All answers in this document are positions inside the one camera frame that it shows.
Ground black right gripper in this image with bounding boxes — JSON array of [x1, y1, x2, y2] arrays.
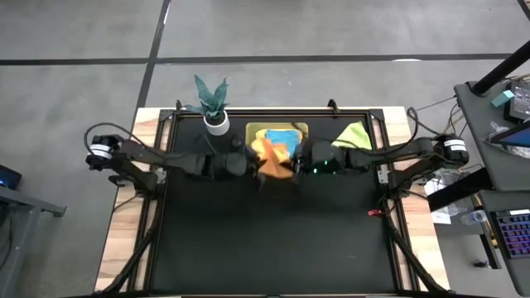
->
[[292, 138, 347, 177]]

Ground green microfiber towel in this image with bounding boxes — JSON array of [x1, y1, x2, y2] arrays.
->
[[330, 120, 373, 151]]

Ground blue microfiber towel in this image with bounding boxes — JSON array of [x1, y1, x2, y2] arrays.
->
[[264, 129, 302, 161]]

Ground yellow translucent plastic bin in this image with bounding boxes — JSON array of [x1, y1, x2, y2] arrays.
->
[[244, 121, 310, 147]]

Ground snake plant in white pot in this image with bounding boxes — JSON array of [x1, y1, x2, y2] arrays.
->
[[184, 73, 231, 136]]

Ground clear plastic bag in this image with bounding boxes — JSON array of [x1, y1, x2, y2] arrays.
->
[[422, 167, 469, 219]]

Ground white paper sheet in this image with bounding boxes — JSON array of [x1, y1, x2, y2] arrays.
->
[[430, 209, 453, 226]]

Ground black desk crossbar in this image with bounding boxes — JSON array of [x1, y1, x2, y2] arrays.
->
[[426, 167, 494, 213]]

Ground clear plastic bottle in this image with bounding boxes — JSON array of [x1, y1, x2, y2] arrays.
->
[[460, 209, 490, 227]]

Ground grey desk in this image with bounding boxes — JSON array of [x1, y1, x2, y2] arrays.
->
[[478, 189, 530, 297], [454, 80, 530, 192]]

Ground small teal box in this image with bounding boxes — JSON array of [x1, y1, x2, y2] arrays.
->
[[491, 89, 516, 108]]

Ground tablet with blue screen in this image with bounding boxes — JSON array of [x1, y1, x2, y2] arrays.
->
[[489, 122, 530, 149]]

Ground black round pole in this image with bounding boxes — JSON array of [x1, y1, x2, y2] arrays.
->
[[471, 40, 530, 97]]

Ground black screen device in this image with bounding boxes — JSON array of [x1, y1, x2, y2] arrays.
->
[[503, 78, 530, 125]]

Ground backlit keyboard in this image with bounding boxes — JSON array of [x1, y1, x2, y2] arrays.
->
[[494, 209, 530, 261]]

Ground blue-lit black device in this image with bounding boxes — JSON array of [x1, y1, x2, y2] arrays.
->
[[0, 164, 23, 190]]

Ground grey cart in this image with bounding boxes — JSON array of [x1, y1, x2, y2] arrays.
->
[[0, 184, 67, 298]]

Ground black metal table frame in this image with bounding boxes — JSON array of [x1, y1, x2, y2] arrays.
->
[[94, 98, 452, 298]]

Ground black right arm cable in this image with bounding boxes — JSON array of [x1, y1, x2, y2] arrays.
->
[[339, 106, 440, 156]]

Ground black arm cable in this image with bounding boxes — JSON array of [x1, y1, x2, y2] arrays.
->
[[339, 106, 440, 156], [84, 122, 187, 161]]

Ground thin grey cable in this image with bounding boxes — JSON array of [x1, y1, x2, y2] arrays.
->
[[406, 95, 457, 116]]

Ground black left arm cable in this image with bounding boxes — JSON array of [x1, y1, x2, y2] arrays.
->
[[84, 122, 187, 161]]

